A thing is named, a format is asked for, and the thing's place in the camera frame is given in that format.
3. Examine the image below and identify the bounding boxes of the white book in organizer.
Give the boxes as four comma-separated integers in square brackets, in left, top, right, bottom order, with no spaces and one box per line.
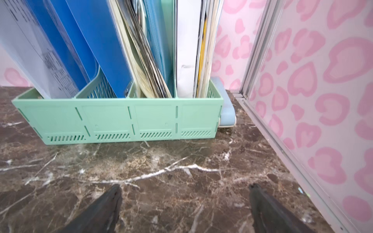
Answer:
[176,0,202,98]

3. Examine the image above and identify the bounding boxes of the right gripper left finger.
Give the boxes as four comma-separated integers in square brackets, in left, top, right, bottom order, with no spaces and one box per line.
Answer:
[60,184,122,233]

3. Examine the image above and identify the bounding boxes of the green file organizer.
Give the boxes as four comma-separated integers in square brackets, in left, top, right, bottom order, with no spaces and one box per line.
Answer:
[13,63,223,145]

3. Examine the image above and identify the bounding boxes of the light blue object behind organizer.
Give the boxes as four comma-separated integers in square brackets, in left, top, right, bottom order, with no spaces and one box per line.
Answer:
[211,77,237,128]

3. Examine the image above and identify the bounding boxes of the blue folder in organizer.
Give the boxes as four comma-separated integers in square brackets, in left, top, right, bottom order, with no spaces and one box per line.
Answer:
[67,0,131,98]

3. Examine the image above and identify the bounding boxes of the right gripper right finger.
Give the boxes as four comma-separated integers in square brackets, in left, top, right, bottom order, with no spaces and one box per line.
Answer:
[249,183,313,233]

